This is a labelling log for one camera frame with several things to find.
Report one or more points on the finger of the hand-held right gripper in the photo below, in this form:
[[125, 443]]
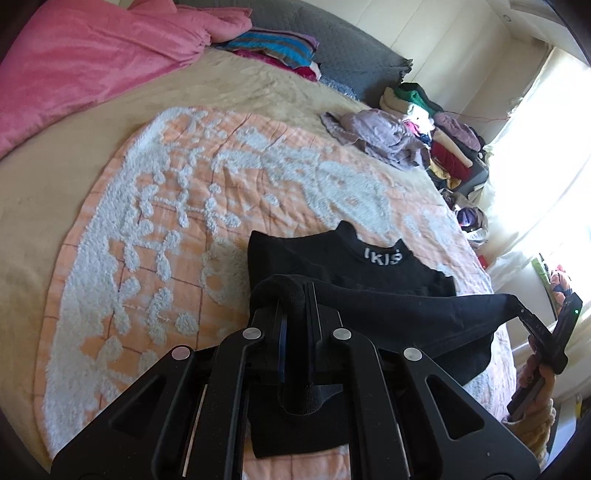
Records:
[[535, 325]]

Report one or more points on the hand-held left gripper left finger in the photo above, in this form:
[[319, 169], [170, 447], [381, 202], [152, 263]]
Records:
[[281, 355]]

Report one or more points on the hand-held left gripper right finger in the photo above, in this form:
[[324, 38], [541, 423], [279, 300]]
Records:
[[314, 350]]

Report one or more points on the black sweater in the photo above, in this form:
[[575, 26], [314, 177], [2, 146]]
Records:
[[323, 263]]

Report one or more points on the pile of folded clothes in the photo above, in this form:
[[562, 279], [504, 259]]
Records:
[[448, 152]]

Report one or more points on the person's right hand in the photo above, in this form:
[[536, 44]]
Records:
[[531, 369]]

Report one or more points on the small red object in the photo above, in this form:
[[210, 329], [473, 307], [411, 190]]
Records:
[[483, 261]]

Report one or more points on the purple cloth bundle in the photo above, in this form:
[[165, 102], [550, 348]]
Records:
[[471, 217]]

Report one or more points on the cream curtain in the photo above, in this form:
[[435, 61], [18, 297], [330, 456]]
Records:
[[545, 161]]

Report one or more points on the peach white tufted bedspread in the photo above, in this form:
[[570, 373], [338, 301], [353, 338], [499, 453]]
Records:
[[184, 207]]

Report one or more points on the lilac crumpled garment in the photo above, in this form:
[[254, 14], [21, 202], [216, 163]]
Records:
[[378, 134]]

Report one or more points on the magenta folded cloth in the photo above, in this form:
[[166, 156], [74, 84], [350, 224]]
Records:
[[304, 73]]

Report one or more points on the beige plush bed sheet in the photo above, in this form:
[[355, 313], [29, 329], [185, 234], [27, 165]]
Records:
[[46, 198]]

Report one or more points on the grey quilted headboard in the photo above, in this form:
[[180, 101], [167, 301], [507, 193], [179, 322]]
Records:
[[351, 64]]

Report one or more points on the striped blue cushion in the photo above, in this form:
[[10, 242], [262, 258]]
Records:
[[272, 46]]

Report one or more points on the pink blanket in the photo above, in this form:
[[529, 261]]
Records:
[[92, 60]]

